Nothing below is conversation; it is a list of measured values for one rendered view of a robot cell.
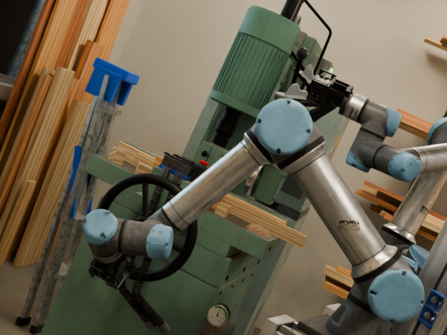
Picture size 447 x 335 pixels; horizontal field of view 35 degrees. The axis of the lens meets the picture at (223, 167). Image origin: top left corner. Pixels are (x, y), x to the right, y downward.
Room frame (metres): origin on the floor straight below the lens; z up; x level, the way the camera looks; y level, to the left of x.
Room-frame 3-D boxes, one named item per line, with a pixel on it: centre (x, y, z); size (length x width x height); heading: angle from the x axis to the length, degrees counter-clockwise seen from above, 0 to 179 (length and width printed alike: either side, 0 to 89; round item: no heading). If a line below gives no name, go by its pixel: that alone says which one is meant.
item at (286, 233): (2.20, -0.02, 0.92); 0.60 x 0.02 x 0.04; 77
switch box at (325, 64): (2.50, -0.17, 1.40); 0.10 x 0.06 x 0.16; 167
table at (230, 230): (2.12, 0.08, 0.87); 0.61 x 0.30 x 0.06; 77
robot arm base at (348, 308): (1.66, -0.45, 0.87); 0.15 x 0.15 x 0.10
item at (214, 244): (2.16, 0.06, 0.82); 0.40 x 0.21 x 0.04; 77
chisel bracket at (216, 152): (2.24, 0.04, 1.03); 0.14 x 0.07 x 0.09; 167
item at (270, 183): (2.36, -0.15, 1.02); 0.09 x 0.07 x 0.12; 77
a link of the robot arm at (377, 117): (2.03, -0.34, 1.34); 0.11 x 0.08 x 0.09; 77
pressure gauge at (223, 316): (1.95, -0.16, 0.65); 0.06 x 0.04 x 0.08; 77
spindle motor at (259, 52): (2.22, 0.05, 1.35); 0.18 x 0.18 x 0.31
